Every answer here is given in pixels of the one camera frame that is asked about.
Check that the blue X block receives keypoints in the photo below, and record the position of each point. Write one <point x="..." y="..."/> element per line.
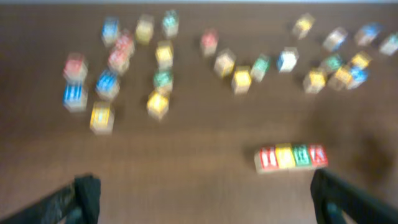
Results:
<point x="367" y="33"/>

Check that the red Q block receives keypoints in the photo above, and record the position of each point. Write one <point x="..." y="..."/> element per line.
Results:
<point x="209" y="42"/>

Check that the red 6 block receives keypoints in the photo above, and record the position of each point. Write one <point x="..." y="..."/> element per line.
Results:
<point x="118" y="61"/>

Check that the red I block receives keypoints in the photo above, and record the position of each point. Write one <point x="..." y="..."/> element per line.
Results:
<point x="265" y="160"/>

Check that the red a block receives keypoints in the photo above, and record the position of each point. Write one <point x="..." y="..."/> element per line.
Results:
<point x="125" y="42"/>
<point x="318" y="155"/>

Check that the yellow block by R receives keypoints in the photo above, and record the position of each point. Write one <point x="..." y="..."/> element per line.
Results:
<point x="340" y="79"/>

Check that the green v block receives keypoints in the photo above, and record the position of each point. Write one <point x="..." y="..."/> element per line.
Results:
<point x="163" y="81"/>
<point x="260" y="67"/>

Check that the green V block left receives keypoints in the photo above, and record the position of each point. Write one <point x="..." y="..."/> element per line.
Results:
<point x="163" y="81"/>

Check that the wooden block blue side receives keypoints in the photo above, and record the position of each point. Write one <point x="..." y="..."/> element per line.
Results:
<point x="334" y="40"/>

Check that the plain wooden block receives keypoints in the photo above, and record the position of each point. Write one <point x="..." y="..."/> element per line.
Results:
<point x="145" y="29"/>
<point x="224" y="63"/>

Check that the blue H block left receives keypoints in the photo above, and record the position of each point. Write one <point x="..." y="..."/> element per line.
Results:
<point x="75" y="97"/>

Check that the yellow block bottom left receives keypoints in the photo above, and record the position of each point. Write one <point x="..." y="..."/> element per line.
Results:
<point x="102" y="118"/>

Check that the red M block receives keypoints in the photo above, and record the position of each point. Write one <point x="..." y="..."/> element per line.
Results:
<point x="76" y="67"/>

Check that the blue picture block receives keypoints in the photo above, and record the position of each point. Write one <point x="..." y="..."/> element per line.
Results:
<point x="359" y="76"/>

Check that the yellow O block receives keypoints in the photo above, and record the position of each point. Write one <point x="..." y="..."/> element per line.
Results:
<point x="157" y="105"/>

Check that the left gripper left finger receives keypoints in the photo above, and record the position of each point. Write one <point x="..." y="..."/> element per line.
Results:
<point x="77" y="202"/>

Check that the blue H block tilted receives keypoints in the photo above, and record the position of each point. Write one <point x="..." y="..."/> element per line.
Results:
<point x="107" y="86"/>

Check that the plain wooden block left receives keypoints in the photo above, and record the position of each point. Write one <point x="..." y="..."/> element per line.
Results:
<point x="145" y="29"/>

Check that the yellow block top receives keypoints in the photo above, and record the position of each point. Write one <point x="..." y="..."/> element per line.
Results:
<point x="303" y="25"/>

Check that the blue S block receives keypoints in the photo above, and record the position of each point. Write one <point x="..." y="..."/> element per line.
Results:
<point x="110" y="31"/>

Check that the green V block centre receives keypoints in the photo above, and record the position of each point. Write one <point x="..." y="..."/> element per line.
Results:
<point x="260" y="67"/>

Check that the green L block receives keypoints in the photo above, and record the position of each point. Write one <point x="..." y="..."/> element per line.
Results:
<point x="170" y="24"/>

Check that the yellow C block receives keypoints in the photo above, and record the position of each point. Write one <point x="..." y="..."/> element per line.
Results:
<point x="284" y="155"/>

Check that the yellow block centre right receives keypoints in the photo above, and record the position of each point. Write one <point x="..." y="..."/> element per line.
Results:
<point x="315" y="81"/>

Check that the yellow S block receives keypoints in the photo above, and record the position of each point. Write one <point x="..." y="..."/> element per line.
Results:
<point x="242" y="80"/>

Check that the green r block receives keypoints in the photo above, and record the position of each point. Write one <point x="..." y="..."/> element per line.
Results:
<point x="301" y="155"/>
<point x="332" y="63"/>

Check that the green J block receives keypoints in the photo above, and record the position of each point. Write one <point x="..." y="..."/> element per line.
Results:
<point x="389" y="45"/>

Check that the plain wooden block centre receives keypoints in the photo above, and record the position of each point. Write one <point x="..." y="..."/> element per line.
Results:
<point x="224" y="63"/>

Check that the plain picture block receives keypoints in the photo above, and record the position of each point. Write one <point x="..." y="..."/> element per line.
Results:
<point x="287" y="59"/>

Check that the yellow block upper left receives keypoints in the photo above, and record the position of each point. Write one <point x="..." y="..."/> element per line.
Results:
<point x="164" y="54"/>

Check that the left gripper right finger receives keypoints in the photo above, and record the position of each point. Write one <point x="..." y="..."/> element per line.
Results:
<point x="332" y="197"/>

